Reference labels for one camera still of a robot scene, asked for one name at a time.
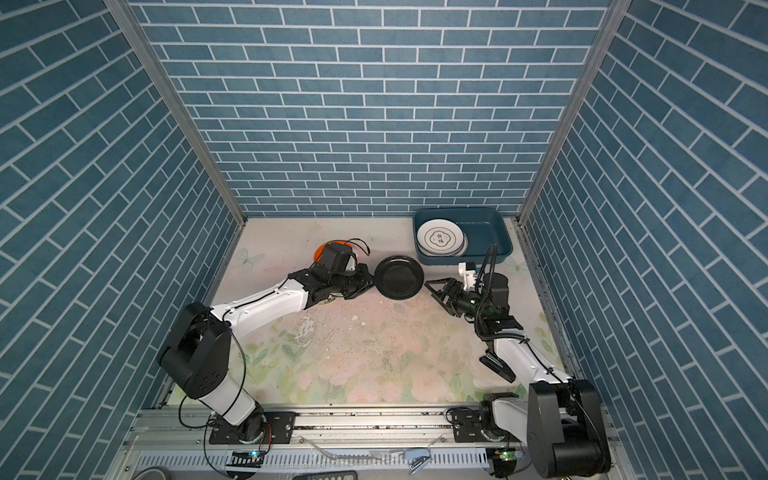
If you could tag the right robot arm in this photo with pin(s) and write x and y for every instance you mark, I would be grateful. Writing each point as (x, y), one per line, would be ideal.
(560, 425)

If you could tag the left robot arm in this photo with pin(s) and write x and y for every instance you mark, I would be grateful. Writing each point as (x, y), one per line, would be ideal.
(196, 351)

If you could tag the aluminium mounting rail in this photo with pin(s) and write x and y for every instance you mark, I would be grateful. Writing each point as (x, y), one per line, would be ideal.
(331, 442)

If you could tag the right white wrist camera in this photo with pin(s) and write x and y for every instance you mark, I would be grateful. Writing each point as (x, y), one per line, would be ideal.
(468, 273)

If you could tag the white plate clover emblem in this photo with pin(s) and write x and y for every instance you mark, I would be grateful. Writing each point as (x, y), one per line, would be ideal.
(441, 238)

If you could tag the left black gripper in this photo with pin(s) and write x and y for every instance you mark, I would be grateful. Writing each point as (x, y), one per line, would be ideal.
(365, 282)

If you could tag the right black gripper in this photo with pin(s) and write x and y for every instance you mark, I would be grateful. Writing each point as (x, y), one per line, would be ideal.
(454, 290)

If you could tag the orange plastic plate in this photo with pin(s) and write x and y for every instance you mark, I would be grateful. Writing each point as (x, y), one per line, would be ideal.
(335, 252)

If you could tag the black round plate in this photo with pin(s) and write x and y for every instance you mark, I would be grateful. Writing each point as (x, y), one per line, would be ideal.
(399, 277)

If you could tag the teal plastic bin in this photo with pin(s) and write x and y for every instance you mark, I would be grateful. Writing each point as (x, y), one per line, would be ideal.
(483, 227)

